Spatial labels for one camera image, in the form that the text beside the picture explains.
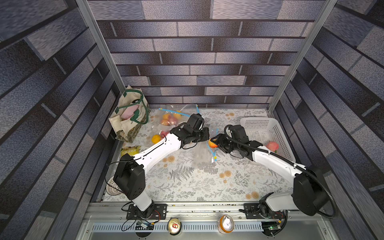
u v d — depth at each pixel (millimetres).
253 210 742
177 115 1067
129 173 437
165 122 1040
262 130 1063
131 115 946
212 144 816
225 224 616
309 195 421
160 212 733
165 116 1079
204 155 956
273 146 904
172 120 1044
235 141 635
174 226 610
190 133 617
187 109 1177
